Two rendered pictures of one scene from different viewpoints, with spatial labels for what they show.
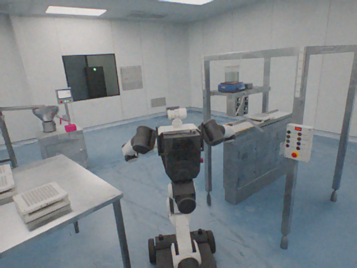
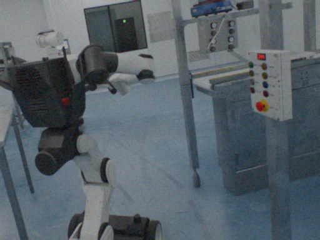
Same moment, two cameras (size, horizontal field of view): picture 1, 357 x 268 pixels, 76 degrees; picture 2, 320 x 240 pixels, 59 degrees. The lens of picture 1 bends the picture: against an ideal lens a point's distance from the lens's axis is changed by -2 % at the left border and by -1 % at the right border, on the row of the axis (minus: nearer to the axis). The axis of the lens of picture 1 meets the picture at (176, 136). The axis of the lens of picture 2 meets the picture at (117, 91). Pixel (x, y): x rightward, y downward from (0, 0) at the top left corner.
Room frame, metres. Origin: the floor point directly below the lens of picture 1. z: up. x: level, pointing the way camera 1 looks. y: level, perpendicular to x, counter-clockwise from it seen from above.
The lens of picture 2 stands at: (0.37, -0.87, 1.34)
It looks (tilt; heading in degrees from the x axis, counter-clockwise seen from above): 12 degrees down; 28
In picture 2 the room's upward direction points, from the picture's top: 10 degrees counter-clockwise
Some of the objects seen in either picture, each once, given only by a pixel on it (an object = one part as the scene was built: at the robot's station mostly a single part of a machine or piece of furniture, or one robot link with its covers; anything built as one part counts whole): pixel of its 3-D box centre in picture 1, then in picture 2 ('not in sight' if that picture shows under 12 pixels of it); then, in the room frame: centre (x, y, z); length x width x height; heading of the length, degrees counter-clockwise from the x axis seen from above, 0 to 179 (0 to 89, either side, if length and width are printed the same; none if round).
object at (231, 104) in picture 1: (237, 104); (217, 35); (2.29, -0.63, 1.22); 0.22 x 0.11 x 0.20; 126
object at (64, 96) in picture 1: (66, 107); (64, 60); (3.78, 1.78, 1.07); 0.23 x 0.10 x 0.62; 124
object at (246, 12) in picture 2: (239, 90); (232, 14); (2.52, -0.71, 1.33); 0.62 x 0.38 x 0.04; 126
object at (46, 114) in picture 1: (52, 119); not in sight; (3.56, 1.94, 0.95); 0.49 x 0.36 x 0.37; 124
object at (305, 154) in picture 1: (298, 142); (270, 83); (1.58, -0.90, 1.05); 0.17 x 0.06 x 0.26; 36
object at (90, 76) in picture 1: (93, 76); (116, 29); (6.45, 2.15, 1.43); 1.38 x 0.01 x 1.16; 124
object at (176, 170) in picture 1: (180, 149); (52, 87); (1.34, -0.02, 1.15); 0.34 x 0.30 x 0.36; 97
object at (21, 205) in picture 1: (40, 196); not in sight; (1.22, 0.85, 0.95); 0.25 x 0.24 x 0.02; 44
